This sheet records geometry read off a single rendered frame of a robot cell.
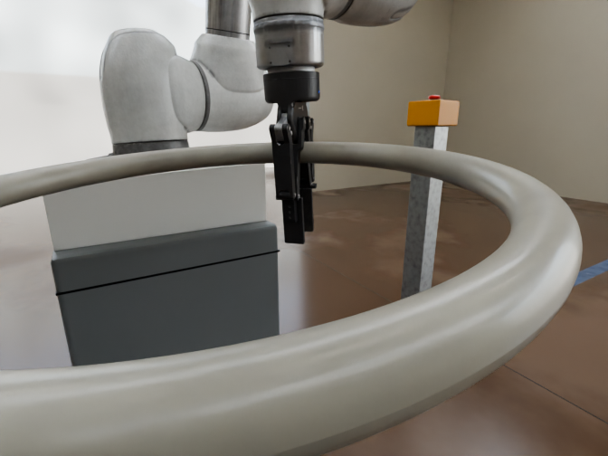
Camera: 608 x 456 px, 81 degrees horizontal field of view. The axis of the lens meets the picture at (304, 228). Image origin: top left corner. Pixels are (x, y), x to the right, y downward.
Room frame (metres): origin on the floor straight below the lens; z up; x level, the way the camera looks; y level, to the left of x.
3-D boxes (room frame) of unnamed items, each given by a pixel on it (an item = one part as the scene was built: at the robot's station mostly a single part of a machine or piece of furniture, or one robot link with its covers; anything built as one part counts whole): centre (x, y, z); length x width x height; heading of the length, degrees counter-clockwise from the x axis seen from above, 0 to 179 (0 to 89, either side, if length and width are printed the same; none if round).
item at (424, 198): (1.25, -0.43, 0.54); 0.20 x 0.20 x 1.09; 38
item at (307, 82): (0.51, 0.02, 1.02); 0.08 x 0.07 x 0.09; 164
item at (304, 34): (0.51, 0.02, 1.09); 0.09 x 0.09 x 0.06
